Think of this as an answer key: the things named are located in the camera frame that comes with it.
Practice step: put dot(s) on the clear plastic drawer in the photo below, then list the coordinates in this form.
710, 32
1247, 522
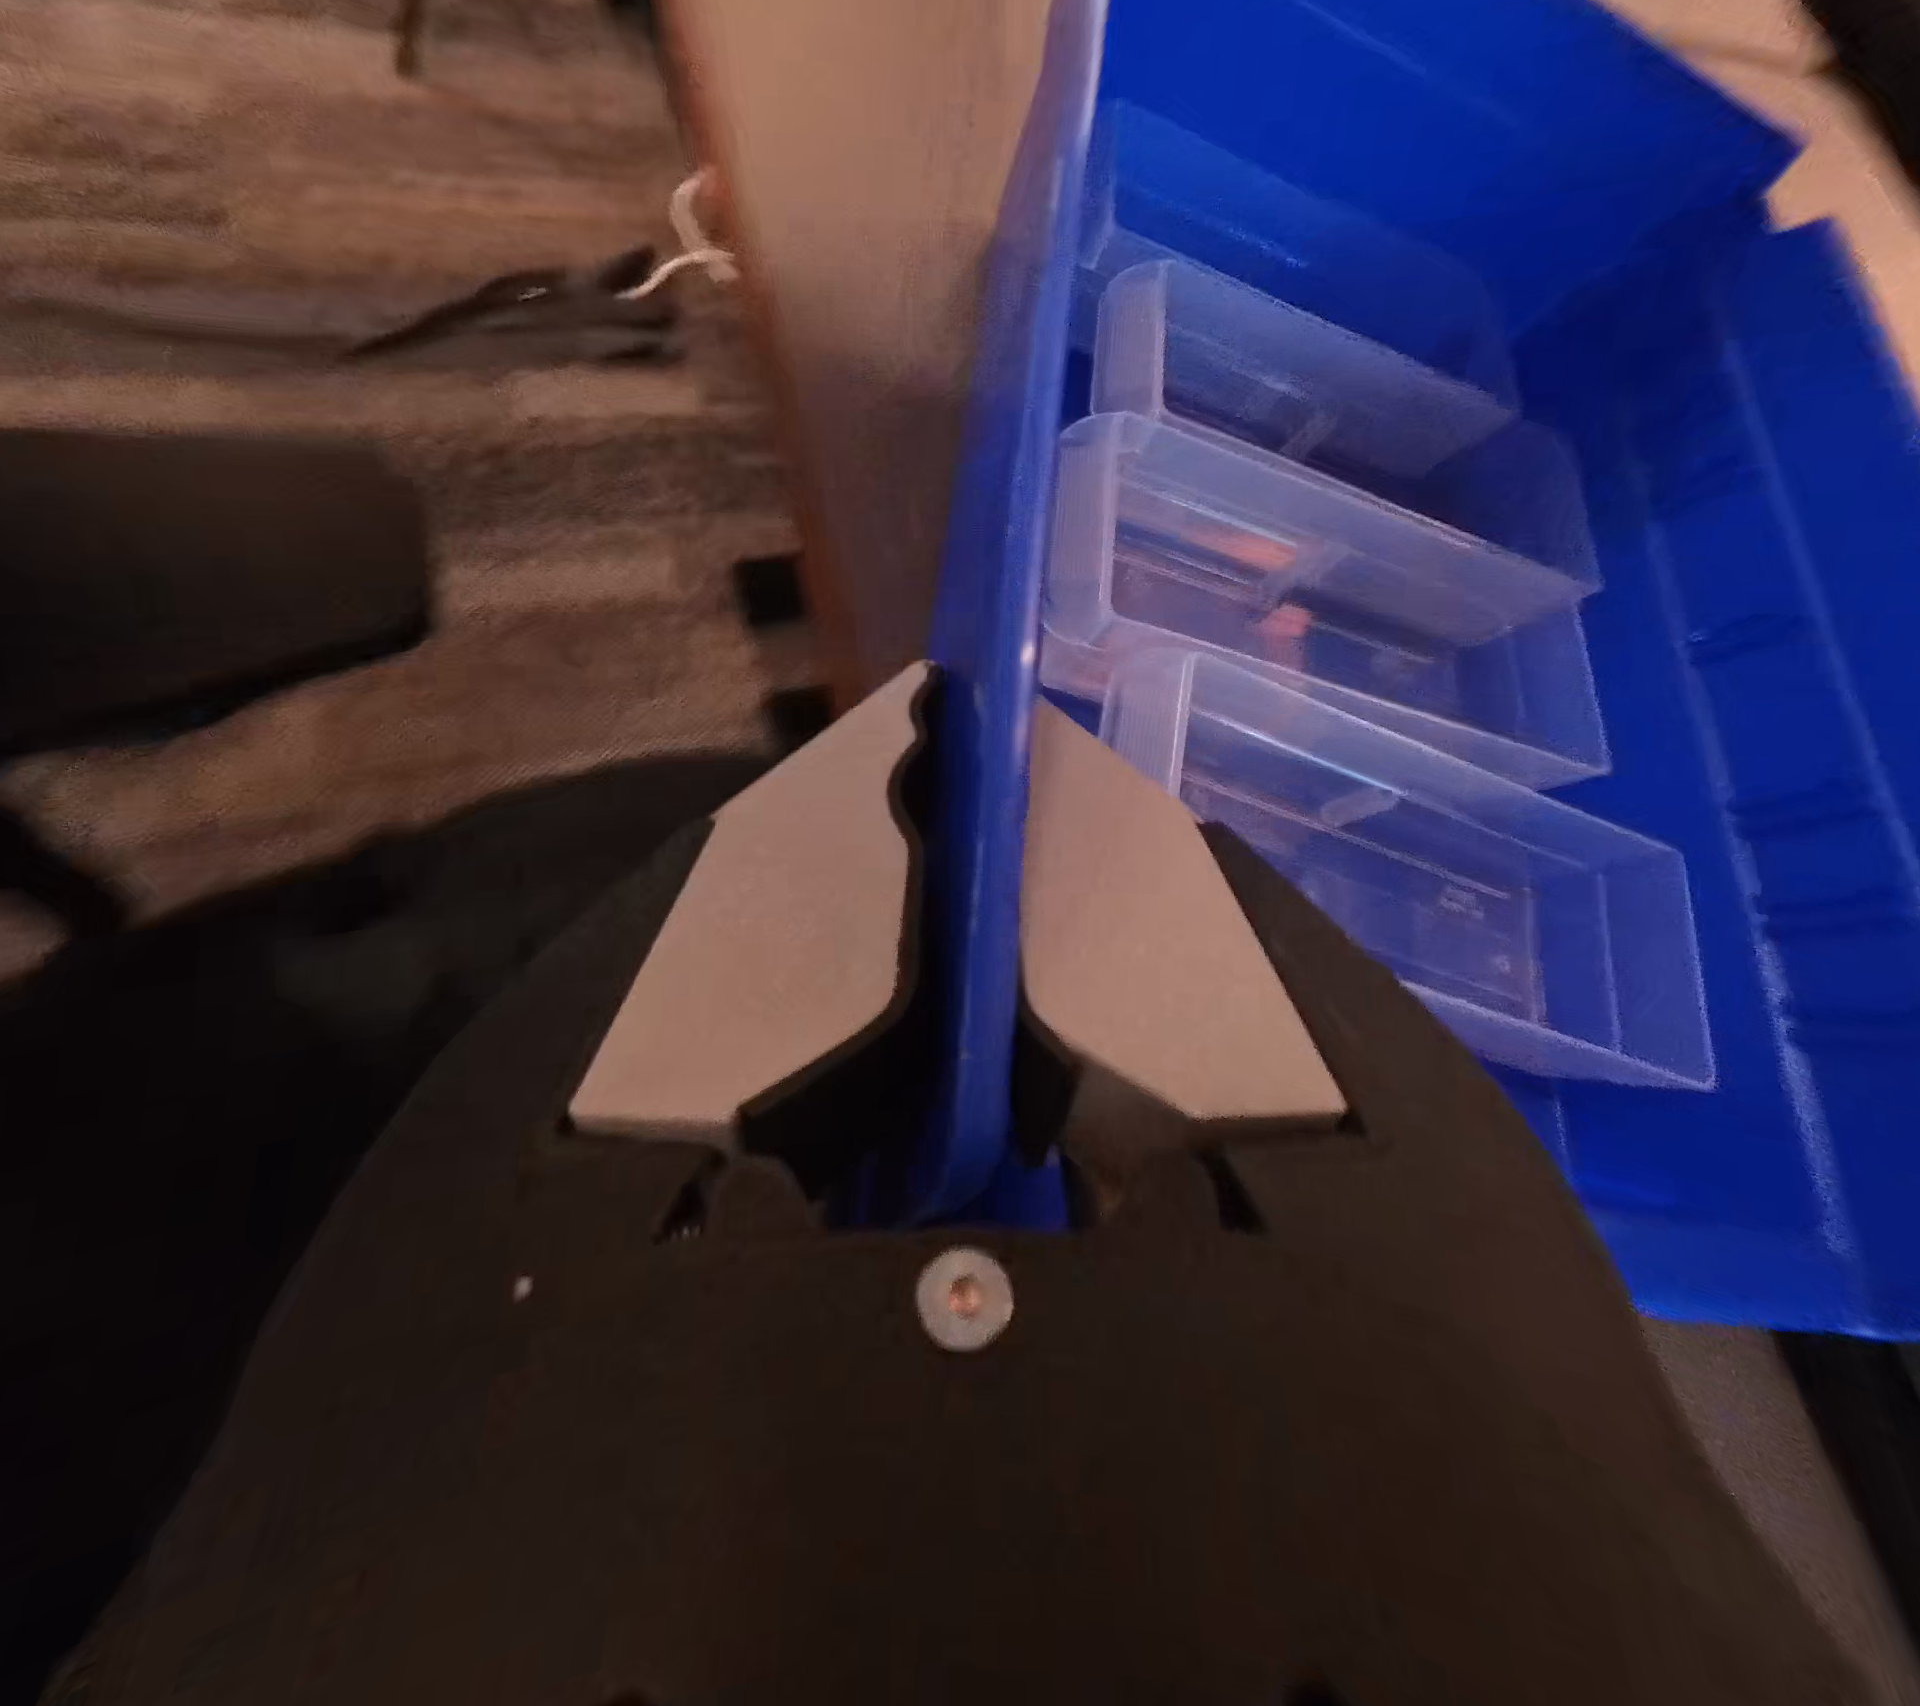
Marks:
1275, 536
1500, 957
1275, 215
1275, 365

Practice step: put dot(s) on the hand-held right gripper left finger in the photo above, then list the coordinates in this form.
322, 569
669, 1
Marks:
765, 927

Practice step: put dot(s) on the blue plastic box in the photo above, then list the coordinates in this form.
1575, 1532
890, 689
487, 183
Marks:
1725, 536

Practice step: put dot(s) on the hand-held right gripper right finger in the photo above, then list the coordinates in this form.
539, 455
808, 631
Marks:
1154, 971

